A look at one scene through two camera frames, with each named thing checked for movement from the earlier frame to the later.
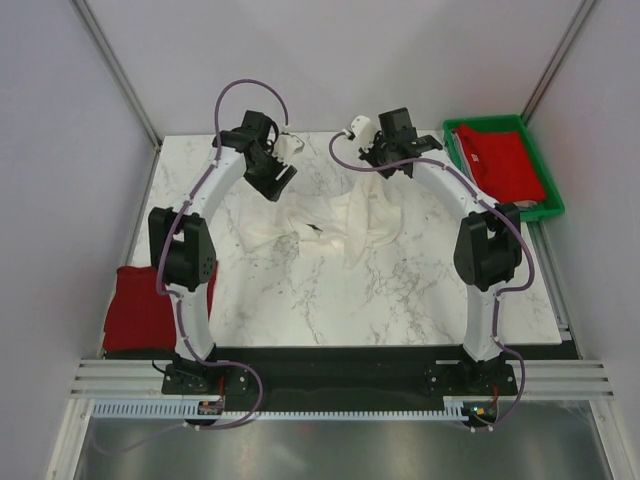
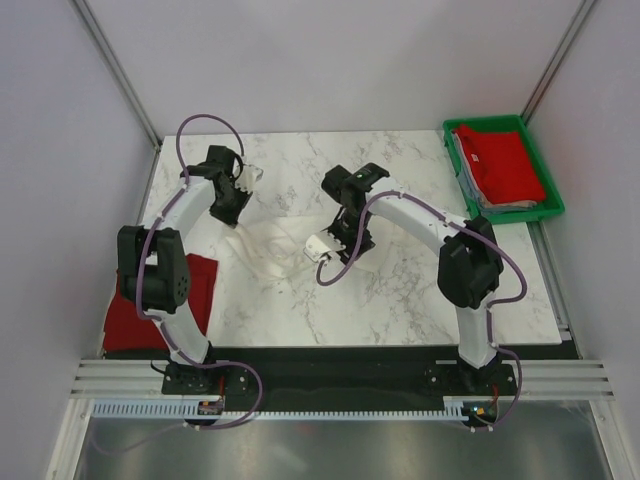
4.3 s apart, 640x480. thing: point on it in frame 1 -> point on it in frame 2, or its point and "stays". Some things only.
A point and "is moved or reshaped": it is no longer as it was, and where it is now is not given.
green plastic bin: x=513 y=123 stays
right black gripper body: x=377 y=153 -> x=347 y=231
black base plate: x=345 y=375 stays
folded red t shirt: x=140 y=313 stays
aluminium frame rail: x=564 y=377 stays
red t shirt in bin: x=501 y=166 stays
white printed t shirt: x=360 y=214 is moved or reshaped
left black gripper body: x=270 y=168 -> x=229 y=208
